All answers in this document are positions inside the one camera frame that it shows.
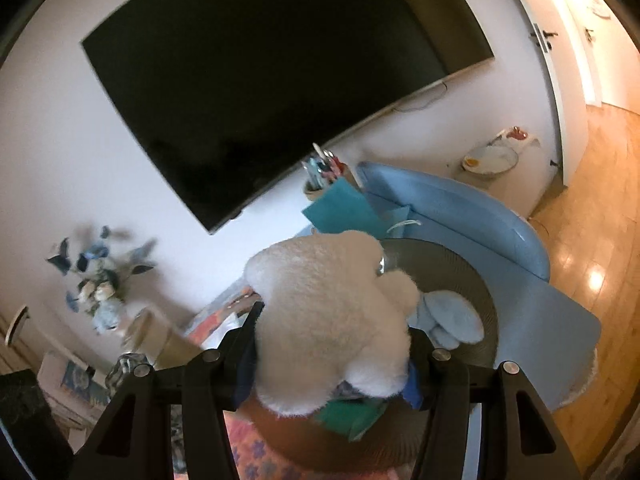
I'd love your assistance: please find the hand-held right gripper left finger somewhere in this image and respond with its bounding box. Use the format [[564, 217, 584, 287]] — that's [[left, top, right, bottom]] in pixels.
[[67, 301, 266, 480]]

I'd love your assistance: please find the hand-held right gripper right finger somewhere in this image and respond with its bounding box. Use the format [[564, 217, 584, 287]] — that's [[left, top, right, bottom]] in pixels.
[[402, 327, 583, 480]]

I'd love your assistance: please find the white plush toy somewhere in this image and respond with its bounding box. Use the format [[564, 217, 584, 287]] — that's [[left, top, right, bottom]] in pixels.
[[243, 230, 418, 417]]

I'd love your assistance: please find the brown round basket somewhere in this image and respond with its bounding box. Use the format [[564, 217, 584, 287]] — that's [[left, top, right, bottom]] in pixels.
[[245, 390, 436, 475]]

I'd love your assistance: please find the brown cardboard box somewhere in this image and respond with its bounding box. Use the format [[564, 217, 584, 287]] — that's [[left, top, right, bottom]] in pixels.
[[157, 327, 203, 368]]

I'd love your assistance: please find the teal cloth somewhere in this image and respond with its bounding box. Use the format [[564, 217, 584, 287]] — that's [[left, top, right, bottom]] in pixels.
[[315, 397, 389, 442]]

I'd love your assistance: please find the light blue plush toy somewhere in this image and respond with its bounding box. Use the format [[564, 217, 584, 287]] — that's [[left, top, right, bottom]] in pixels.
[[407, 290, 486, 351]]

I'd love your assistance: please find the floral tablecloth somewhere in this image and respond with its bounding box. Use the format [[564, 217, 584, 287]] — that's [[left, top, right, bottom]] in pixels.
[[169, 285, 418, 480]]

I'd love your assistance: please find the glass jar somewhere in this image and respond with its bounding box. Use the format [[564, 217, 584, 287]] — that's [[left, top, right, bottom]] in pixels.
[[107, 353, 151, 391]]

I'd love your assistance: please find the dark grey round ribbed object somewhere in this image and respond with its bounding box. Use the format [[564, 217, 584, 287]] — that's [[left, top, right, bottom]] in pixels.
[[380, 237, 499, 363]]

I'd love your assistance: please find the white vase with blue flowers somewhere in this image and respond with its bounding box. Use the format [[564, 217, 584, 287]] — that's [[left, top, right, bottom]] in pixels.
[[46, 225, 168, 361]]

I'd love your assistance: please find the small blue paper bag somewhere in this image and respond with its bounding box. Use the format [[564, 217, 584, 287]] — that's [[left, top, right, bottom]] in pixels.
[[384, 205, 422, 239]]

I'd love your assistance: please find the stack of books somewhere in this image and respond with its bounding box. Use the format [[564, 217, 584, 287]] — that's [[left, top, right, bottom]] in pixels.
[[39, 352, 112, 427]]

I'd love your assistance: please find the light blue sofa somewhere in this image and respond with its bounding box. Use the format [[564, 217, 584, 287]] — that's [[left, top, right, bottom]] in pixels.
[[357, 161, 551, 281]]

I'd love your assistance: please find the teal paper bag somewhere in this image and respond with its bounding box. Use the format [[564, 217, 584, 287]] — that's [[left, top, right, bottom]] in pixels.
[[301, 180, 386, 238]]

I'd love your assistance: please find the pen holder with pens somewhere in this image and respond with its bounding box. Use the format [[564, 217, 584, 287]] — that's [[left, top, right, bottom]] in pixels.
[[301, 142, 353, 196]]

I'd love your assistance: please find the white cabinet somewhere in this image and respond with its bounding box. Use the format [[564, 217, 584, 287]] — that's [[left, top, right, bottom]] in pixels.
[[460, 132, 557, 217]]

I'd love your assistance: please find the round white tray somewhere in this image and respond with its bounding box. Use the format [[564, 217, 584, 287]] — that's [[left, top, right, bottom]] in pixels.
[[462, 142, 519, 176]]

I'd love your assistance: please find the white door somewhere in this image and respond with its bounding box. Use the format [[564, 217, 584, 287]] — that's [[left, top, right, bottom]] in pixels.
[[500, 0, 603, 188]]

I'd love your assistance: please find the black wall television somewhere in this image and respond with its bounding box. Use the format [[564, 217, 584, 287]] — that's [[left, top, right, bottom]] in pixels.
[[81, 0, 496, 235]]

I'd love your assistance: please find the television cable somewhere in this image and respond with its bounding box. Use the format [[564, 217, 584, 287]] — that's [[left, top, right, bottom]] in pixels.
[[395, 82, 449, 112]]

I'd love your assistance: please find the black door handle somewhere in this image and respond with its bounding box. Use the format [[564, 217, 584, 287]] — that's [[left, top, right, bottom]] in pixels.
[[531, 24, 557, 52]]

